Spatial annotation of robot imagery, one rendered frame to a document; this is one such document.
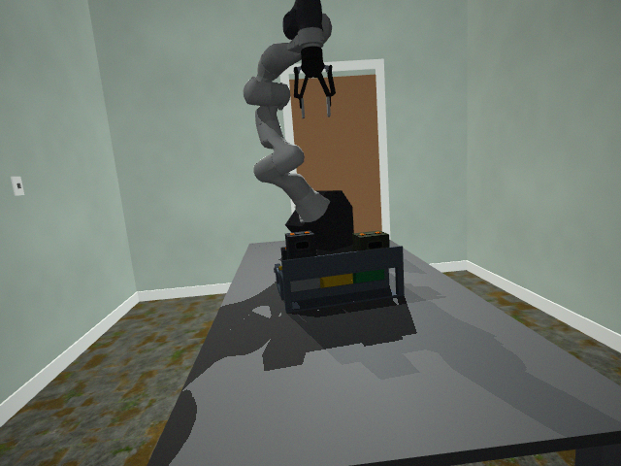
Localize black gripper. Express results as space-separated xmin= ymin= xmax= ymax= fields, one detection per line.
xmin=293 ymin=47 xmax=336 ymax=118

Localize green bin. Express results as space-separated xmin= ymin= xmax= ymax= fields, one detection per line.
xmin=352 ymin=269 xmax=384 ymax=283

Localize grey open bin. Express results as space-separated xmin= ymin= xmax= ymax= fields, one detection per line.
xmin=290 ymin=278 xmax=320 ymax=292

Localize yellow open bin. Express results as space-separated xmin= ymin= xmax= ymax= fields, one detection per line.
xmin=320 ymin=274 xmax=353 ymax=288

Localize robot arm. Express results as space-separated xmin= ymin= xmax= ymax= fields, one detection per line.
xmin=244 ymin=0 xmax=332 ymax=223

